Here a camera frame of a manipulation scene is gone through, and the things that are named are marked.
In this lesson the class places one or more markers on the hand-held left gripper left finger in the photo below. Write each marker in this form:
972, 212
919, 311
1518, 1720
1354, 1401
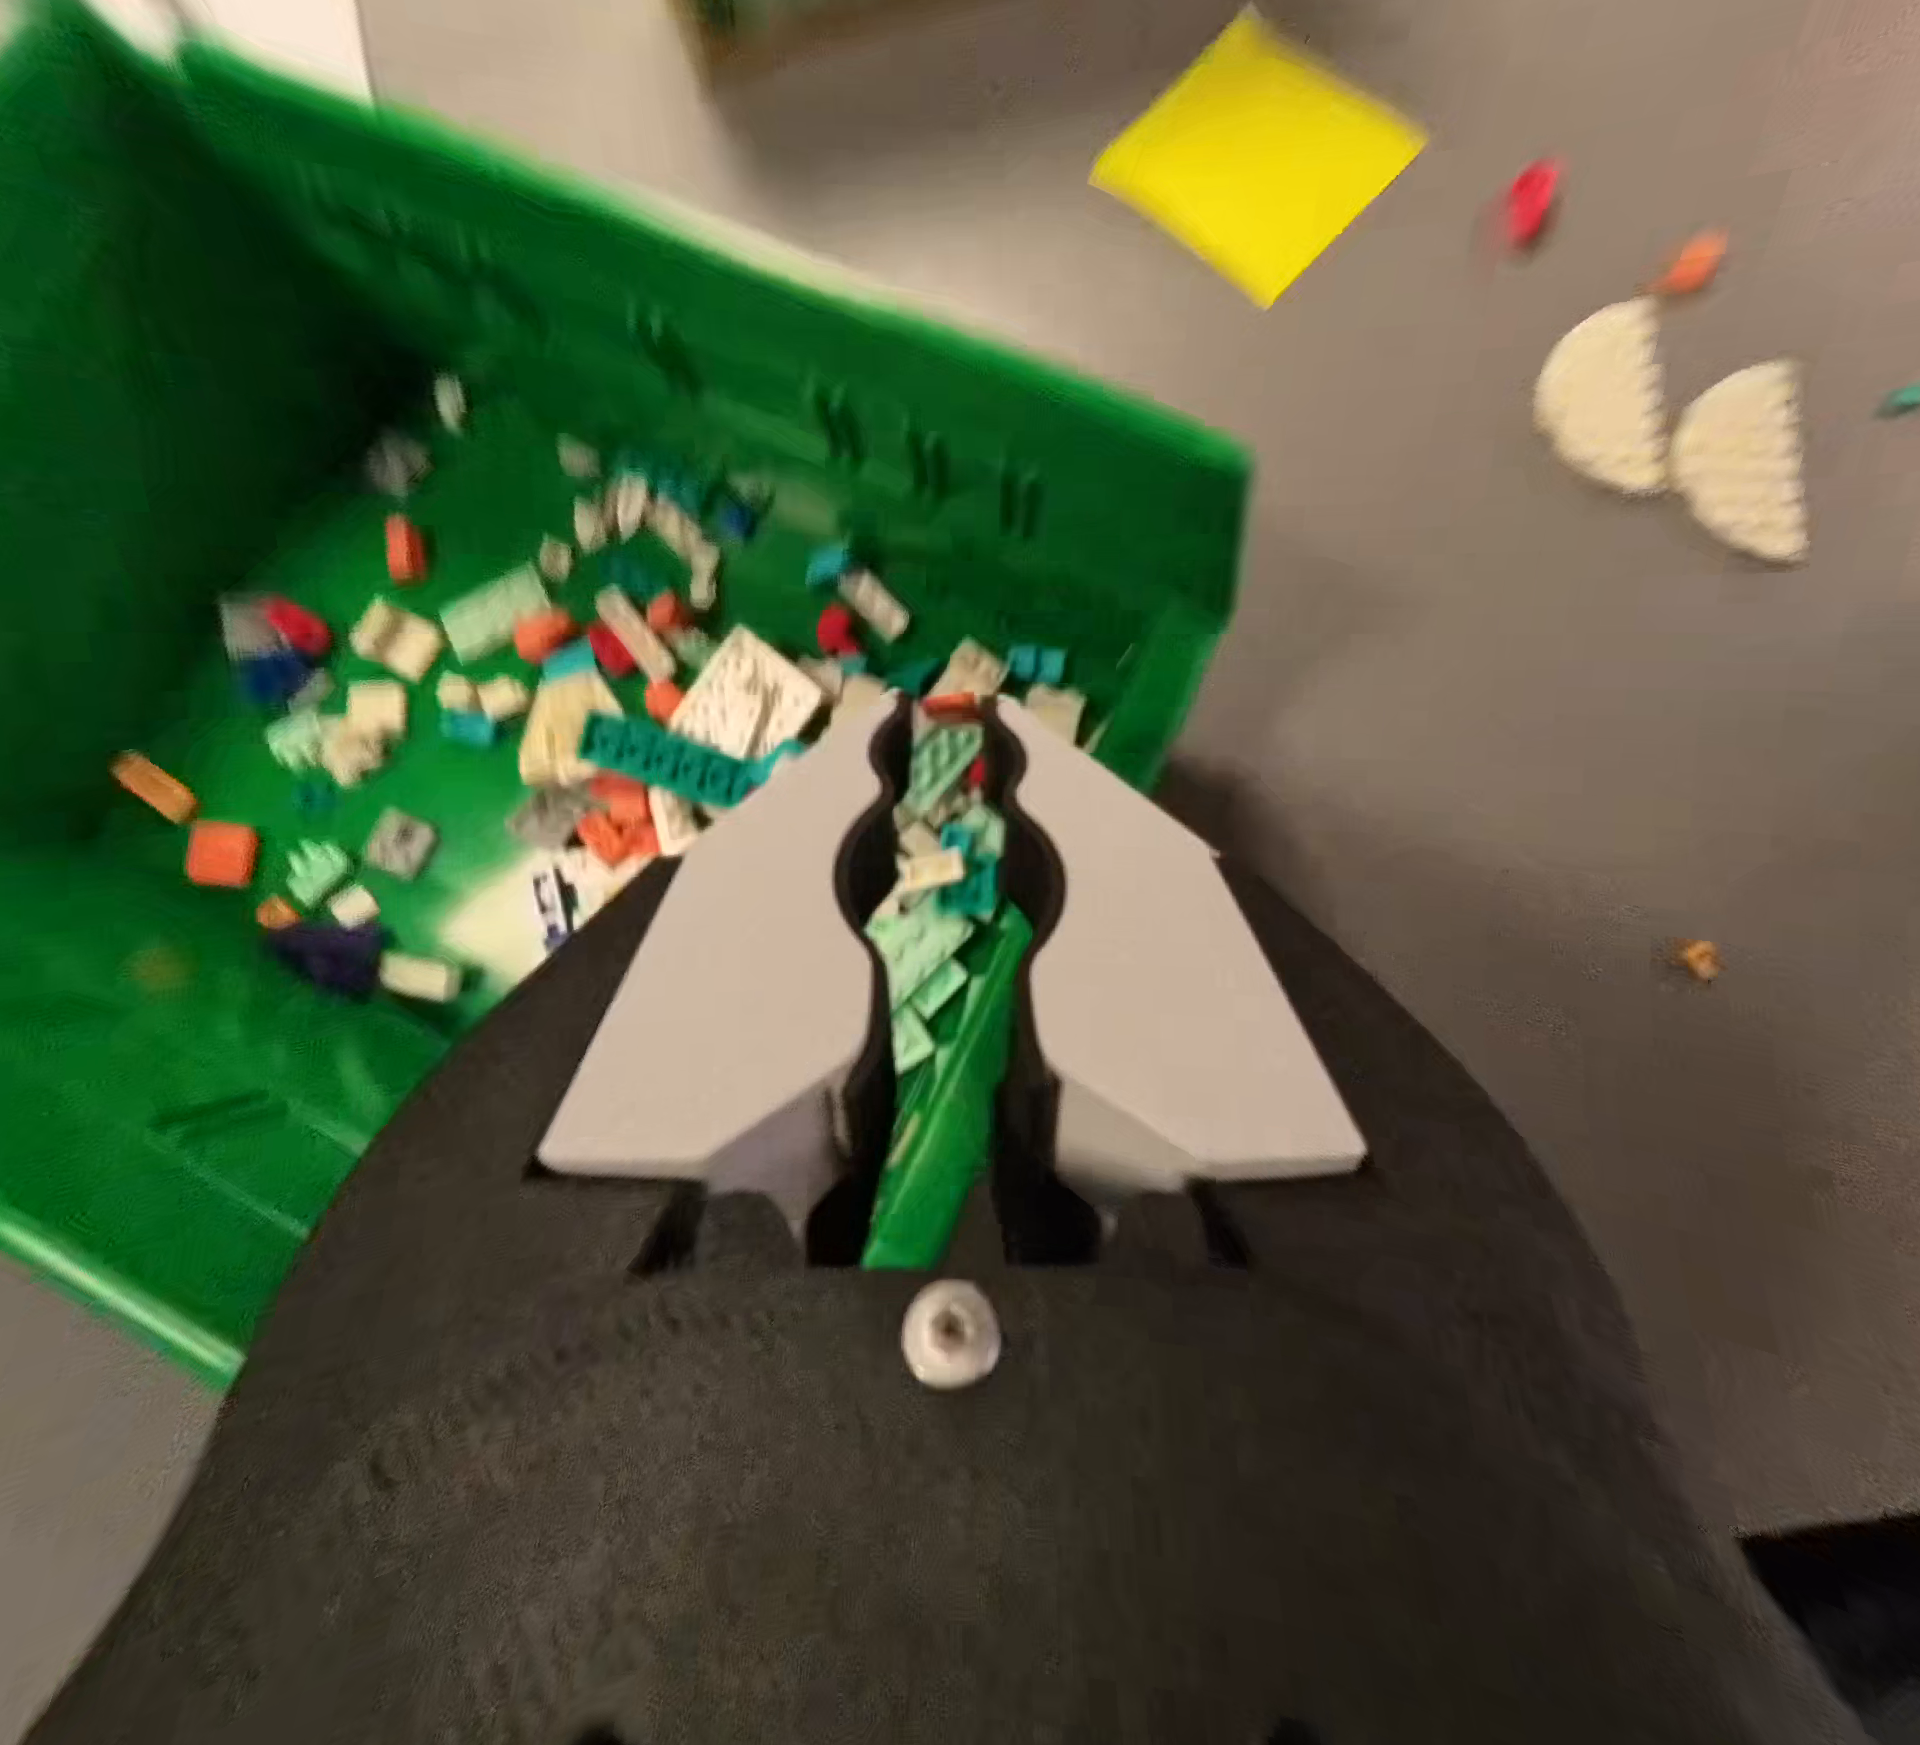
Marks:
706, 1010

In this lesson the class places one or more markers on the orange toy brick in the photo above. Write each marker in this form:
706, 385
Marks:
1691, 265

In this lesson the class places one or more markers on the green plastic bin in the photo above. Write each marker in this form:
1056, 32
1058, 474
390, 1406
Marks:
180, 350

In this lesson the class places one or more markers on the colourful brick plate assembly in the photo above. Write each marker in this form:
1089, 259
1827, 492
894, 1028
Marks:
1605, 404

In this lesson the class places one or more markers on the teal toy brick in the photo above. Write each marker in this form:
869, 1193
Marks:
1902, 402

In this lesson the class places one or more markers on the yellow sticky note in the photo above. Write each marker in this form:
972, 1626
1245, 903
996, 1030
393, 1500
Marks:
1261, 155

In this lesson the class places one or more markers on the pile of toy bricks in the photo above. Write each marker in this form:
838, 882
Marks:
721, 710

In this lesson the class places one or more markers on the white and orange brick plate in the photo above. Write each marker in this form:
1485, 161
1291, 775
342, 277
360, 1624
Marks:
1748, 472

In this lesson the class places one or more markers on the long red toy brick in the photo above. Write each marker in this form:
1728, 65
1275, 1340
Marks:
1532, 204

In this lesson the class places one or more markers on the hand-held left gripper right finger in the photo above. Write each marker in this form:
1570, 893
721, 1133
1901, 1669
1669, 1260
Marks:
1184, 1010

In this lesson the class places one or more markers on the small tan brick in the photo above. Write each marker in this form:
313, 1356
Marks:
1698, 962

